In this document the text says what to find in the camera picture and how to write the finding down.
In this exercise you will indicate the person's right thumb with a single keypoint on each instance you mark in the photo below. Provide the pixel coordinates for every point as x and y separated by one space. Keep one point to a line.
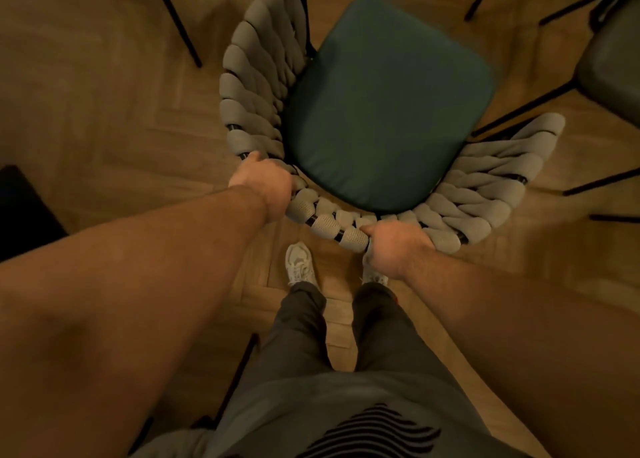
370 229

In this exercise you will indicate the white right shoe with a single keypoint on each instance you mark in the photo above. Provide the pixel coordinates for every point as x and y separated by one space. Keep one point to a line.
372 274

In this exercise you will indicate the black furniture piece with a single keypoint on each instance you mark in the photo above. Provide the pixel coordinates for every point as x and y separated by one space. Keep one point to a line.
25 213

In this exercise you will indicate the person's left thumb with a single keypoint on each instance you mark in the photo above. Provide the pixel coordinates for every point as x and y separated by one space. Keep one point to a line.
255 157

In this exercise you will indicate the person's right forearm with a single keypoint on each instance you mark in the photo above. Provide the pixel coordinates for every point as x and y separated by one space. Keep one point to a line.
525 332

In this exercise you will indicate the black chair with dark cushion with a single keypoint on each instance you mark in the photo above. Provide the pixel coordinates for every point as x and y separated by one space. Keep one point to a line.
612 63

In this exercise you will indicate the grey trousers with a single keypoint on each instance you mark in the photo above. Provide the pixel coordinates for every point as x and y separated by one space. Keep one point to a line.
300 327

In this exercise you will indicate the person's left hand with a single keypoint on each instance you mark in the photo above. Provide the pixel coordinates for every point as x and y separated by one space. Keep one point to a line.
265 185

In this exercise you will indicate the green seat cushion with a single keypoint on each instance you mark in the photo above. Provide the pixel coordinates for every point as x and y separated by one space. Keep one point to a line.
385 108

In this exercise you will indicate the person's right hand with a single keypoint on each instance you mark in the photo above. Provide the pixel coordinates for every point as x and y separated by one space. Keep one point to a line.
397 250

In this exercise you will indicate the white left shoe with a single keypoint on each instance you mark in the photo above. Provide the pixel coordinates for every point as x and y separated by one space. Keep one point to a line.
300 263

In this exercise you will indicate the black metal chair leg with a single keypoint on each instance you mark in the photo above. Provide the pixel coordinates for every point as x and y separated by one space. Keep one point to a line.
600 181
175 20
615 218
237 377

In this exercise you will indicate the grey shirt with black stripes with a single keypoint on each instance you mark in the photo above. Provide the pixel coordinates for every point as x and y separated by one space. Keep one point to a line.
310 412

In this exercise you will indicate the white shoe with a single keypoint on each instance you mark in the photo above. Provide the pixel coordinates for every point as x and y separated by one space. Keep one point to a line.
372 274
300 263

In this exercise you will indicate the person's left forearm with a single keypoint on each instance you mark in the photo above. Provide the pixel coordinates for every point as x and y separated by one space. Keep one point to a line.
125 293

